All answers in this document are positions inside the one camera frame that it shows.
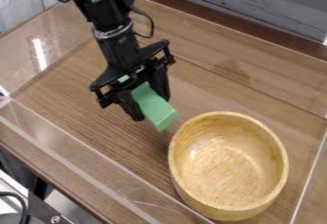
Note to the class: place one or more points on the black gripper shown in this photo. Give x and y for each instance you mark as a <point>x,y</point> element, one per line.
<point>130,65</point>

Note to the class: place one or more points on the green rectangular block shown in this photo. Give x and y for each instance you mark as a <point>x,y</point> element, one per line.
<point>154,109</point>

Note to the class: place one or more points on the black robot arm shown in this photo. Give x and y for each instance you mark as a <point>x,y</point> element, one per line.
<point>108,15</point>

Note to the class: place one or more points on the brown wooden bowl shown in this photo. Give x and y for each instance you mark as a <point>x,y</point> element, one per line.
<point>228,165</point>

